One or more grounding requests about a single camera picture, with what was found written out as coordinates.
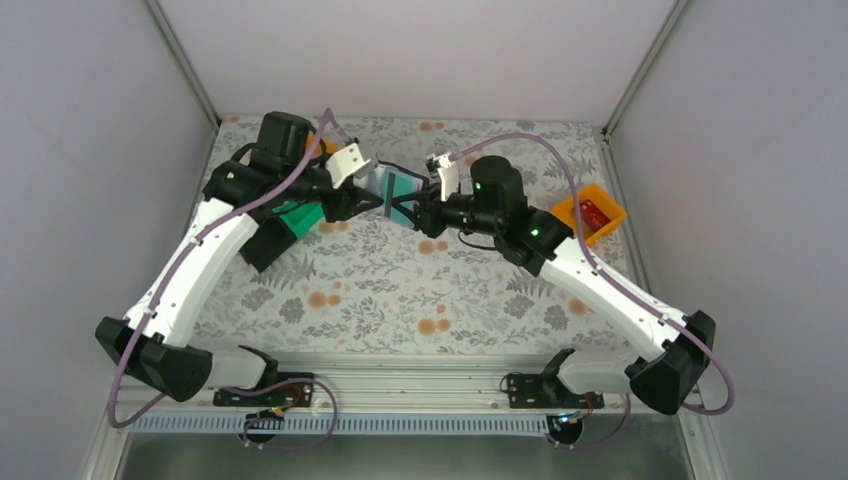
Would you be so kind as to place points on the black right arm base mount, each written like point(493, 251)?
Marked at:
point(538, 391)

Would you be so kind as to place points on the red cards in bin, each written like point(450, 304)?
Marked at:
point(592, 216)

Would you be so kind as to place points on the black plastic bin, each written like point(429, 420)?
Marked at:
point(270, 241)

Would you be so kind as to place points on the floral patterned table mat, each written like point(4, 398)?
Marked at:
point(370, 286)

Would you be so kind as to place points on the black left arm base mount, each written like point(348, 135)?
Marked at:
point(280, 390)

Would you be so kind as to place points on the green plastic bin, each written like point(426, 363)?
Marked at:
point(300, 217)

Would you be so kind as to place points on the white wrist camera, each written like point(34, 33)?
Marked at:
point(442, 168)
point(349, 162)

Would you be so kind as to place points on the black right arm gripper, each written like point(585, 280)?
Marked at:
point(428, 220)

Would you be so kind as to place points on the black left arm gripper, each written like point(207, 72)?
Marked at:
point(342, 204)

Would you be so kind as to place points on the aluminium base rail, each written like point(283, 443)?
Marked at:
point(376, 394)

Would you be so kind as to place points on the orange plastic bin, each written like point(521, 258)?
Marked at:
point(320, 147)
point(567, 212)

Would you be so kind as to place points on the black leather card holder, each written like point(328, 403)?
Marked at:
point(373, 183)

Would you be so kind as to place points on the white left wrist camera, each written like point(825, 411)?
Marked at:
point(349, 162)

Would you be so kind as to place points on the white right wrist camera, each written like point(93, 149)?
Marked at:
point(442, 168)

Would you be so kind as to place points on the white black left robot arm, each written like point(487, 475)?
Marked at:
point(288, 162)

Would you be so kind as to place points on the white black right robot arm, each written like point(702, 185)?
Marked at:
point(670, 345)

